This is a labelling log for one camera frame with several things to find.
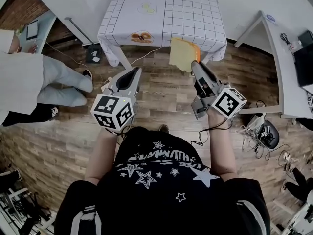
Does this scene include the person's black star-print shirt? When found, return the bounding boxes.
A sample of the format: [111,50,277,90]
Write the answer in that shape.
[54,126,271,235]

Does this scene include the yellow floor cable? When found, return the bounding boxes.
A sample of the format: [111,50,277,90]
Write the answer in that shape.
[43,39,164,67]

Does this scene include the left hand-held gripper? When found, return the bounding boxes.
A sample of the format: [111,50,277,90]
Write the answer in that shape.
[90,67,143,133]

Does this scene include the person's right forearm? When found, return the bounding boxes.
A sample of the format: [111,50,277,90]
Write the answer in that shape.
[207,108,237,182]

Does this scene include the light blue desk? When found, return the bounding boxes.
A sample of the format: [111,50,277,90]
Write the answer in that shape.
[14,9,58,56]

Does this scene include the white checked tablecloth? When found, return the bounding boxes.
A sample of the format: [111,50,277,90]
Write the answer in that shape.
[97,0,228,67]

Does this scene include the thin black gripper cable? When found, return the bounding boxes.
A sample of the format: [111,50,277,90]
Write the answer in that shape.
[190,120,233,147]

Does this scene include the tangle of floor cables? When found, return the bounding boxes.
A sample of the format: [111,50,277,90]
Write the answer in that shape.
[241,115,294,167]

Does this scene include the black coiled desk cable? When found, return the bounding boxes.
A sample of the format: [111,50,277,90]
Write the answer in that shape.
[279,32,292,46]

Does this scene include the white metal bar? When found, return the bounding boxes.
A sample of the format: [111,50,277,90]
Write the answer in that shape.
[64,16,95,47]

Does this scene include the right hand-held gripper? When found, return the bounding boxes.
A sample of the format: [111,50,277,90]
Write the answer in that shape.
[190,60,248,120]

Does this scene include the white tablet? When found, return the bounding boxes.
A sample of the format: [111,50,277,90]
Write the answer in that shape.
[26,20,40,41]

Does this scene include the black bag with white print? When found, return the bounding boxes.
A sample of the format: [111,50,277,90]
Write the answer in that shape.
[0,103,60,127]

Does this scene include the white side desk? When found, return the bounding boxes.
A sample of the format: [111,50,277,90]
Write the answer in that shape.
[234,9,313,120]

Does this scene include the white table leg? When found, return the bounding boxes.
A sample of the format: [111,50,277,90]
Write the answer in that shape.
[201,52,214,65]
[116,45,133,70]

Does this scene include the black box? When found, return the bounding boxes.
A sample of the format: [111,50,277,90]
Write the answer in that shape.
[293,30,313,87]

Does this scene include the person's left forearm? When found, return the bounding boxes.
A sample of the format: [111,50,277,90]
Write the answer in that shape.
[84,127,123,184]

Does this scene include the black round floor device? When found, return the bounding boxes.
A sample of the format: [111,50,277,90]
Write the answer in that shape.
[258,119,281,149]

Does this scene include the white equipment frame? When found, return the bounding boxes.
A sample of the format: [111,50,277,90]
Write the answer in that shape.
[272,196,313,235]

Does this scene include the black floor mat white shapes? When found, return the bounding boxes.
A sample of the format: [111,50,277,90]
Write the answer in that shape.
[85,44,102,64]

